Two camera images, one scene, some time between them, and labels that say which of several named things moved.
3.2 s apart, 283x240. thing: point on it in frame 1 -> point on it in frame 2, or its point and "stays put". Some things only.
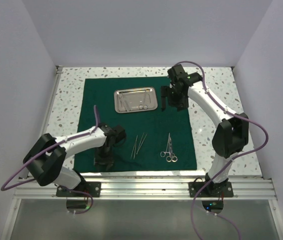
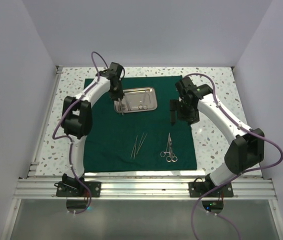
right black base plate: x=222 y=189 stays put
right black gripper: x=165 y=91 -> x=193 y=118
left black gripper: x=99 y=160 -> x=115 y=96
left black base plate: x=92 y=188 stays put
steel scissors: x=171 y=157 stays put
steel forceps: x=141 y=143 stays put
